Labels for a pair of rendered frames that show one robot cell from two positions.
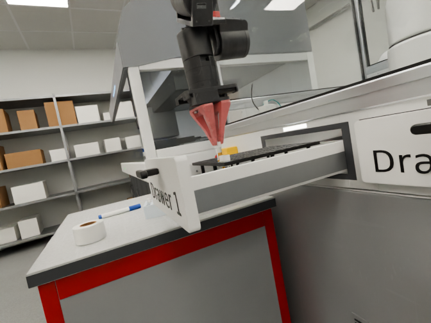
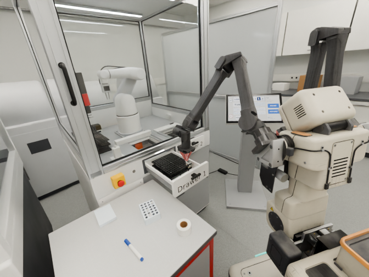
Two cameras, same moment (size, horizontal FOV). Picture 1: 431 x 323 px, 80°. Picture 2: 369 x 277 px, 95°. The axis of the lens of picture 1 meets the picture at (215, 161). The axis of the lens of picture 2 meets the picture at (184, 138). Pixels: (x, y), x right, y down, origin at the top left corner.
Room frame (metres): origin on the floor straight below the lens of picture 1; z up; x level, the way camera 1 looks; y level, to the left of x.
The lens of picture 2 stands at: (0.76, 0.90, 1.50)
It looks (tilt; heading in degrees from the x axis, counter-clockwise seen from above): 23 degrees down; 253
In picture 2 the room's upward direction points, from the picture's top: 4 degrees counter-clockwise
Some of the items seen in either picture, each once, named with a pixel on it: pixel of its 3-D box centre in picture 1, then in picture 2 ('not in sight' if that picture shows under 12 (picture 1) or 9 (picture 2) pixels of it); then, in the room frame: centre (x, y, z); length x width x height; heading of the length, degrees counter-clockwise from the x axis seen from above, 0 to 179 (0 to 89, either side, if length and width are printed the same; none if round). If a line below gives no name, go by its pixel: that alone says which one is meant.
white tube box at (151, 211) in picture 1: (166, 205); (149, 211); (0.76, 0.17, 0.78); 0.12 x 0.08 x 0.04; 100
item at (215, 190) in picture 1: (258, 168); (170, 166); (0.57, -0.09, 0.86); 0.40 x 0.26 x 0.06; 113
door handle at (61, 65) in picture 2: not in sight; (68, 85); (1.00, -0.01, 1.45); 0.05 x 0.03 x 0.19; 113
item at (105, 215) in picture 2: not in sight; (105, 214); (1.00, 0.09, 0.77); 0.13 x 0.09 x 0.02; 109
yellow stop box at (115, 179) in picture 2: (228, 157); (118, 181); (0.91, -0.05, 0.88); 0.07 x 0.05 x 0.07; 23
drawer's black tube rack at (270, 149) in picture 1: (254, 166); (171, 166); (0.57, -0.08, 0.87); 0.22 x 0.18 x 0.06; 113
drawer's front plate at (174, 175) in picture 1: (165, 186); (191, 178); (0.49, 0.10, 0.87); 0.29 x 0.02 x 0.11; 23
